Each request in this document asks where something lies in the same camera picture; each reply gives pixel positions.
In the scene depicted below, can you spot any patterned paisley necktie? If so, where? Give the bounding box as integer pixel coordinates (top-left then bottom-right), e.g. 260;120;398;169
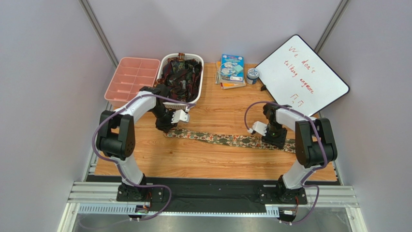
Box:
163;128;295;154

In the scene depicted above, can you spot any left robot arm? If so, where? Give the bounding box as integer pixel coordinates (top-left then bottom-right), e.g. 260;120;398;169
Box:
94;84;177;201

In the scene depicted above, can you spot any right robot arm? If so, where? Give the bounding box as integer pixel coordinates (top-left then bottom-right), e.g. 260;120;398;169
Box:
262;102;338;202

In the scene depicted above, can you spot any pile of dark ties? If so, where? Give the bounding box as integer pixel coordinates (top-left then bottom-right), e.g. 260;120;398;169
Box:
157;57;203;102

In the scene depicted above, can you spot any pink divided tray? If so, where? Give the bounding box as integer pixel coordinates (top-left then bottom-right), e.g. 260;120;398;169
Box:
104;57;160;107

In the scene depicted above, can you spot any white perforated basket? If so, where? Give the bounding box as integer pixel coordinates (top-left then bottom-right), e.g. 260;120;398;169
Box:
155;53;204;112

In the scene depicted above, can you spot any white dry-erase board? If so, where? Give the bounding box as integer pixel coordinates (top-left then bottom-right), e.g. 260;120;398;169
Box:
256;35;350;116

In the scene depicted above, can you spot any blue packaged book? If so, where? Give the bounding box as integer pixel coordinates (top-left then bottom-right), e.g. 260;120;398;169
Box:
218;54;244;83

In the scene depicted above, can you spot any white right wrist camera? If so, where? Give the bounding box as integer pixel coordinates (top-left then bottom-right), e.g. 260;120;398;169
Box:
248;121;267;136

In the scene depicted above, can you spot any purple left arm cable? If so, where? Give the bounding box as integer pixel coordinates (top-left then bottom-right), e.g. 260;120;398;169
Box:
92;93;196;222

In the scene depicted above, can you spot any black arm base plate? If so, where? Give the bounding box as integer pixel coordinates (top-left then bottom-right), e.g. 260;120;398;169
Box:
86;174;340;214

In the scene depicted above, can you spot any aluminium rail frame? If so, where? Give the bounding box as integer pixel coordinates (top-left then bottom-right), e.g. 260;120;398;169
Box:
58;176;367;232

